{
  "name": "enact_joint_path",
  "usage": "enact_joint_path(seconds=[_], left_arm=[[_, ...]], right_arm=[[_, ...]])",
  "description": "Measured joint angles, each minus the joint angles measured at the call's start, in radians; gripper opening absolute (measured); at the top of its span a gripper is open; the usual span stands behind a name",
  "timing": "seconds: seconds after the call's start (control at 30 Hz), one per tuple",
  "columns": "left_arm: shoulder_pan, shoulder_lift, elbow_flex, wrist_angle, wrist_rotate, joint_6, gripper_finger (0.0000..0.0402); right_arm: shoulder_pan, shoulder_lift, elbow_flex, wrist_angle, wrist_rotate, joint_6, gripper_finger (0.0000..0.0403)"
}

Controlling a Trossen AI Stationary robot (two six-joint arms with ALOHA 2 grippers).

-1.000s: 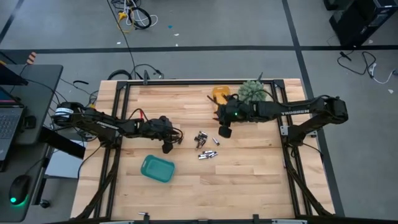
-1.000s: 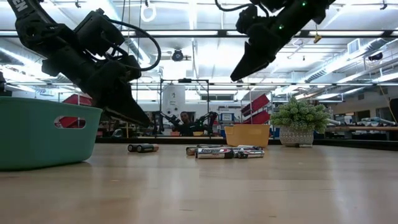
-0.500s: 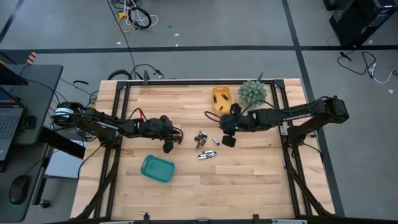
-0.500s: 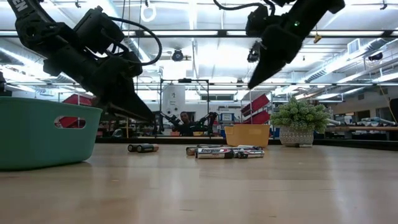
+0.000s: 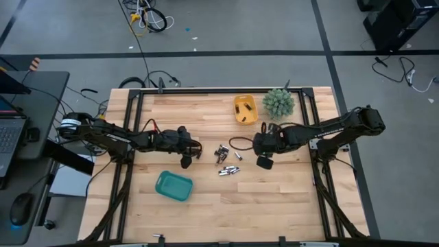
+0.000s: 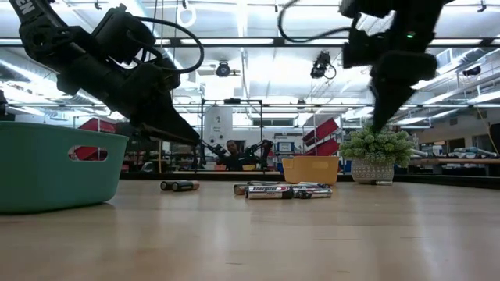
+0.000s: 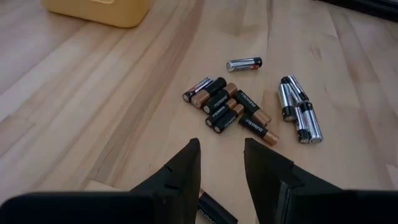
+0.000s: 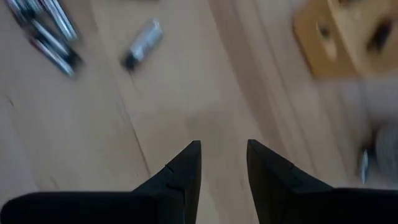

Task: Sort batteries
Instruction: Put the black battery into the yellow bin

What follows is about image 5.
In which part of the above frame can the white coiled cable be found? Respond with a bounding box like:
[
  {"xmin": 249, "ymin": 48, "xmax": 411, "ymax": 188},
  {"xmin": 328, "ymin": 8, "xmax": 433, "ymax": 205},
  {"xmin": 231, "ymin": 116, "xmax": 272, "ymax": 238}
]
[{"xmin": 137, "ymin": 0, "xmax": 176, "ymax": 32}]

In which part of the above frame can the orange black striped object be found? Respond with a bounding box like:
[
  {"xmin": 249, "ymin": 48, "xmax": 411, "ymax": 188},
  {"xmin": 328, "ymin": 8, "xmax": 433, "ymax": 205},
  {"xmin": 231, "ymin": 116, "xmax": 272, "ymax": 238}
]
[{"xmin": 28, "ymin": 57, "xmax": 43, "ymax": 72}]

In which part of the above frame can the white board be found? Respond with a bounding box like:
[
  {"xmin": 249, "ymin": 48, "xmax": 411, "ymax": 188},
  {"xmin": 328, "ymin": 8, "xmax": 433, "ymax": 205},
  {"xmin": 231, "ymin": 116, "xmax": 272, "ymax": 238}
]
[{"xmin": 49, "ymin": 163, "xmax": 93, "ymax": 198}]

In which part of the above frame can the black cable with connector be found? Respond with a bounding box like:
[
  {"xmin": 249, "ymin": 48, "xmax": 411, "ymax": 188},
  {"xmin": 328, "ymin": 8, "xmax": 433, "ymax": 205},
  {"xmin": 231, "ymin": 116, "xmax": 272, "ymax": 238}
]
[{"xmin": 143, "ymin": 70, "xmax": 182, "ymax": 89}]

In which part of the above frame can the small black box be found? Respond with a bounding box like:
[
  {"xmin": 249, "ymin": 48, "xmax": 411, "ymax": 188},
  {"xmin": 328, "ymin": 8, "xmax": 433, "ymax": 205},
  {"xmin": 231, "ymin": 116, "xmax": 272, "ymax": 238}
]
[{"xmin": 25, "ymin": 127, "xmax": 41, "ymax": 143}]

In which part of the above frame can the grey side desk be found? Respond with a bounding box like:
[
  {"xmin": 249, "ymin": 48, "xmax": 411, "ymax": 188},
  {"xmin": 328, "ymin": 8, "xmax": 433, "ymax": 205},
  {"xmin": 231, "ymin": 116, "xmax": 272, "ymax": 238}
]
[{"xmin": 0, "ymin": 71, "xmax": 71, "ymax": 247}]

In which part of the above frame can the green potted succulent plant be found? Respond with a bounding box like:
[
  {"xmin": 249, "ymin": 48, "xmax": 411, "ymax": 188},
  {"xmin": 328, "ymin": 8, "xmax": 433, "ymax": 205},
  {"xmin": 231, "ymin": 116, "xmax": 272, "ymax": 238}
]
[{"xmin": 262, "ymin": 88, "xmax": 296, "ymax": 119}]

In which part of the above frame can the yellow cable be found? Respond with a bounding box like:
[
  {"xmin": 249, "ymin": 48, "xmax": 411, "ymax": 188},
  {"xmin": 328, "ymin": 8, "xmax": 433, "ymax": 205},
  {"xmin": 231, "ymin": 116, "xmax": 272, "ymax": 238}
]
[{"xmin": 128, "ymin": 12, "xmax": 150, "ymax": 38}]

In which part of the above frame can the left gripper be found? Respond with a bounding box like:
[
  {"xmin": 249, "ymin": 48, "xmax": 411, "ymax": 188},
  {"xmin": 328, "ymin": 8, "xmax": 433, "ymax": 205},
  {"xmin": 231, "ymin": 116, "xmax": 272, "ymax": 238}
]
[{"xmin": 161, "ymin": 126, "xmax": 203, "ymax": 169}]

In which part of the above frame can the black computer tower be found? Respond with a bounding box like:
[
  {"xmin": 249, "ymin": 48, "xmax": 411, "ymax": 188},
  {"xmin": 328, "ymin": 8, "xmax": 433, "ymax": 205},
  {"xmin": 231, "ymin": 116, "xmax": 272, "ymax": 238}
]
[{"xmin": 356, "ymin": 0, "xmax": 439, "ymax": 53}]

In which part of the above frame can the yellow plastic basket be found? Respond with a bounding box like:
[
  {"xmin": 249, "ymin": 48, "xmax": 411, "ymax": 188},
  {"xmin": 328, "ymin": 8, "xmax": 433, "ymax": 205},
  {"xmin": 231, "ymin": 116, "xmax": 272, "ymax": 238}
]
[{"xmin": 233, "ymin": 95, "xmax": 259, "ymax": 126}]

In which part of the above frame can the black coiled cable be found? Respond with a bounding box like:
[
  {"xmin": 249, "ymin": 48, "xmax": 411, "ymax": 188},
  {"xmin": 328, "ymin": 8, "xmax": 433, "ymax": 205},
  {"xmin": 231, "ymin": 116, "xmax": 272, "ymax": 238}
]
[{"xmin": 142, "ymin": 6, "xmax": 168, "ymax": 34}]

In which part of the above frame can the black desk bar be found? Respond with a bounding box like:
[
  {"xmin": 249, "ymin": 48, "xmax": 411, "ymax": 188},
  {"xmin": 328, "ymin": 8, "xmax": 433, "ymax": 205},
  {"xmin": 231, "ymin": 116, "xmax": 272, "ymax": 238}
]
[{"xmin": 43, "ymin": 139, "xmax": 95, "ymax": 176}]

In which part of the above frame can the black cable with plug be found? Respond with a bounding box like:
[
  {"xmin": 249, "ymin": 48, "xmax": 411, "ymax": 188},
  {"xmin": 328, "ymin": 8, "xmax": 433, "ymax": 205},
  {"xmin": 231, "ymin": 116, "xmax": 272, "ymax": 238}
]
[{"xmin": 372, "ymin": 56, "xmax": 416, "ymax": 84}]

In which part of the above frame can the black aluminium table frame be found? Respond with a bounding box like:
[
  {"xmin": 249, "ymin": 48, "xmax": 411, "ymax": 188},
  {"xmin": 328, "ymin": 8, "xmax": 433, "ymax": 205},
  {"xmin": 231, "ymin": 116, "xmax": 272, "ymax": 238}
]
[{"xmin": 79, "ymin": 78, "xmax": 372, "ymax": 247}]

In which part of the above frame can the thick black cable loop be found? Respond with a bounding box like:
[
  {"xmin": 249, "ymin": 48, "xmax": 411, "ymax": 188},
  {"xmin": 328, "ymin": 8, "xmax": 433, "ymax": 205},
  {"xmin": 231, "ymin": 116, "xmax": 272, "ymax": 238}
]
[{"xmin": 118, "ymin": 76, "xmax": 147, "ymax": 89}]

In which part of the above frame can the white cable with plug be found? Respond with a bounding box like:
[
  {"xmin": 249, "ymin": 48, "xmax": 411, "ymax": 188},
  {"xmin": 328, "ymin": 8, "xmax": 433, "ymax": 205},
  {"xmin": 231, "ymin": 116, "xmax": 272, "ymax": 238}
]
[{"xmin": 405, "ymin": 69, "xmax": 439, "ymax": 93}]

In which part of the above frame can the grey laptop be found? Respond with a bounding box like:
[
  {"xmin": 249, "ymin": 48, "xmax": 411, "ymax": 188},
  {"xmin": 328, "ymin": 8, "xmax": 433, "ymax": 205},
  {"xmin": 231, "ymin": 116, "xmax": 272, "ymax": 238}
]
[{"xmin": 0, "ymin": 95, "xmax": 29, "ymax": 188}]

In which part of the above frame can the teal plastic basket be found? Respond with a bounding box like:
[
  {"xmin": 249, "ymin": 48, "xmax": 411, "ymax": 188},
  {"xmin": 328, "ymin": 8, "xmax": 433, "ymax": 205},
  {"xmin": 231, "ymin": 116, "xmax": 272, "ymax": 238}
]
[{"xmin": 154, "ymin": 170, "xmax": 194, "ymax": 202}]

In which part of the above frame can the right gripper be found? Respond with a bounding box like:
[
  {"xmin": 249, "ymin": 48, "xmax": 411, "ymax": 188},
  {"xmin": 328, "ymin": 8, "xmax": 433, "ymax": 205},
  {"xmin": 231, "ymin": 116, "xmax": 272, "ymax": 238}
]
[{"xmin": 253, "ymin": 121, "xmax": 287, "ymax": 171}]

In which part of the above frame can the black right camera cable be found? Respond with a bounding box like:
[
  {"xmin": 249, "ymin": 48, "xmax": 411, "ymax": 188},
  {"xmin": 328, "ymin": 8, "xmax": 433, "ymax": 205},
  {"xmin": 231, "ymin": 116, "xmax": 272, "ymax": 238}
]
[{"xmin": 228, "ymin": 136, "xmax": 255, "ymax": 152}]

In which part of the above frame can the black computer mouse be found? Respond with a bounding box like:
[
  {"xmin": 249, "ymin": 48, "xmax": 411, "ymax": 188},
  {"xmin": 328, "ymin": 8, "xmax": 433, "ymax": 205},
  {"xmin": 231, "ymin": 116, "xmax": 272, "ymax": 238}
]
[{"xmin": 9, "ymin": 191, "xmax": 34, "ymax": 227}]

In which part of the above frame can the long thin black cable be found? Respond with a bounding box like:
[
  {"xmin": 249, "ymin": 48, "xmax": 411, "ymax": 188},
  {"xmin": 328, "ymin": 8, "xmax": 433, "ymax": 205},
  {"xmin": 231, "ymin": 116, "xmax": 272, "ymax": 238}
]
[{"xmin": 117, "ymin": 0, "xmax": 151, "ymax": 89}]

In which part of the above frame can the black monitor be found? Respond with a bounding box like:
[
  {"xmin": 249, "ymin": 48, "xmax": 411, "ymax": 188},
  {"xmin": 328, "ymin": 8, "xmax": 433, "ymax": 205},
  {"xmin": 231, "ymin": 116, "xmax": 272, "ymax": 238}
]
[{"xmin": 0, "ymin": 70, "xmax": 32, "ymax": 95}]

